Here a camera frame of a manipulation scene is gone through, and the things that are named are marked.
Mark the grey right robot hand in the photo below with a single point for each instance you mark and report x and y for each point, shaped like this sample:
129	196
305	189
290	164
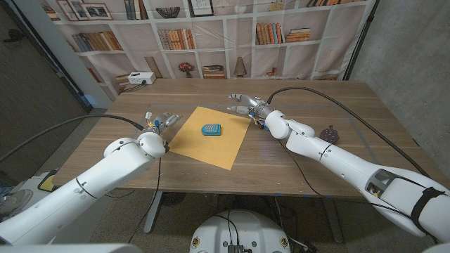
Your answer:
255	104

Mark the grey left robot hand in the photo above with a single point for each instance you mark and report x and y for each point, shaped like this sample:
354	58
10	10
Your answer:
165	121

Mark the blue flip phone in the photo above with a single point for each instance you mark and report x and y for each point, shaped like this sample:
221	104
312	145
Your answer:
211	129

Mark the yellow felt sheet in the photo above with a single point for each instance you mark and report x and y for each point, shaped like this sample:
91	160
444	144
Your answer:
214	151

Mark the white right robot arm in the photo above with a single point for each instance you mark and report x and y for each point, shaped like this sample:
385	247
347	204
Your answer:
351	163

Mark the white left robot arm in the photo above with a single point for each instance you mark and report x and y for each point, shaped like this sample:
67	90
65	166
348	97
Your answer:
88	186

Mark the purple toy grape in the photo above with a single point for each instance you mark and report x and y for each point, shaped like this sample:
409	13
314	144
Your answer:
329	135

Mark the white power strip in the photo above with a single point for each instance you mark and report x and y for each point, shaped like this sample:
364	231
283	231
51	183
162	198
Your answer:
141	77

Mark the printed bookshelf backdrop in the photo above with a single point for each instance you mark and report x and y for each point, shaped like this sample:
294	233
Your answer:
239	38

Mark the grey table leg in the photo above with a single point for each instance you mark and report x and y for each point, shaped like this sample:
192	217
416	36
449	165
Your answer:
334	221
153	214

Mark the black backdrop stand pole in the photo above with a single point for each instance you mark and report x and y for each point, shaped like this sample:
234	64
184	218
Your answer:
352	65

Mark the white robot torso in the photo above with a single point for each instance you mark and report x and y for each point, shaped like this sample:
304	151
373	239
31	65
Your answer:
242	228

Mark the yellow black floor object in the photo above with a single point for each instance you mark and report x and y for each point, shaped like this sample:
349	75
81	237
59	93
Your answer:
47	182

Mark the grey sneaker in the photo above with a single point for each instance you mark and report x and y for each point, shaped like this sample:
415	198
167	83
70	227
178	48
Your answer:
14	201

